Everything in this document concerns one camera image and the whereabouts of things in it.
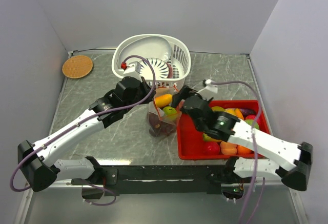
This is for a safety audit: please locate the yellow orange mango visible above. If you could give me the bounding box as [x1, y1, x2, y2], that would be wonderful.
[154, 94, 173, 108]

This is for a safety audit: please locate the green pear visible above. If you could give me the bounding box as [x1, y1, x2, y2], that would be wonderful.
[162, 106, 177, 116]

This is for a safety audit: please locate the clear zip top bag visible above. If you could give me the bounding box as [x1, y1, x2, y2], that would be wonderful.
[146, 86, 181, 137]

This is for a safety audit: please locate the dark purple mangosteen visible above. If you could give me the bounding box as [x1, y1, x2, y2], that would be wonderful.
[149, 123, 171, 137]

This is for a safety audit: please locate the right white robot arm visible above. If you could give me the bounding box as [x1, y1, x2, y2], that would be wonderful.
[172, 86, 313, 191]

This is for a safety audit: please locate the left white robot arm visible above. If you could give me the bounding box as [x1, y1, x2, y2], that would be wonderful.
[17, 76, 155, 192]

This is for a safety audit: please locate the green starfruit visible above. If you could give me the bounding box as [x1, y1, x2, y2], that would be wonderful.
[211, 106, 225, 112]

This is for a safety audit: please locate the orange carrot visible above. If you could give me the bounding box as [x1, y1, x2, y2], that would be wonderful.
[234, 108, 244, 120]

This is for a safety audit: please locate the orange peach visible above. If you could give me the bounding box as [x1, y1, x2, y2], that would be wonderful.
[220, 141, 238, 155]

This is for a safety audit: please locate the purple eggplant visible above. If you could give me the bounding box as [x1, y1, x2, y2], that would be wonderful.
[239, 108, 256, 116]

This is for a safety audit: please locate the red plastic tray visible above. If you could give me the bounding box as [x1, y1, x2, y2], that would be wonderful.
[177, 100, 258, 160]

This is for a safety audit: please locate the green cabbage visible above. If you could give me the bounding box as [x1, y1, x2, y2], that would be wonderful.
[245, 119, 260, 130]

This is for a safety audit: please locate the striped round plate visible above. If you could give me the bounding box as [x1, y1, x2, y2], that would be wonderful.
[139, 58, 170, 79]

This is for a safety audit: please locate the red round fruit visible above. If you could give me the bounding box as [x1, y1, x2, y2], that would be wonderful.
[245, 115, 261, 123]

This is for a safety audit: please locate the white plastic dish basket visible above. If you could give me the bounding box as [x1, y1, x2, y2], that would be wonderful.
[112, 34, 191, 90]

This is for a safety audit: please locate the white oval plate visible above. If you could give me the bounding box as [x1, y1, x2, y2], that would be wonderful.
[116, 36, 172, 69]

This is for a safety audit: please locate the round woven coaster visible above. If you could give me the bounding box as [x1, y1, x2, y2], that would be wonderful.
[62, 55, 93, 79]

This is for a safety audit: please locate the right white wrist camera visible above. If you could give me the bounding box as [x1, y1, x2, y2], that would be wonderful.
[197, 79, 218, 99]

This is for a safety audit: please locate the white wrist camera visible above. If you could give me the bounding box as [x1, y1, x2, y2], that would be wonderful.
[197, 79, 218, 99]
[121, 62, 141, 76]

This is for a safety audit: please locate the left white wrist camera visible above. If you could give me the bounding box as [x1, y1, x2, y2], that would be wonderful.
[121, 62, 141, 76]

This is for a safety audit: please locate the black base frame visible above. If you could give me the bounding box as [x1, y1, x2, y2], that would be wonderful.
[86, 157, 251, 195]

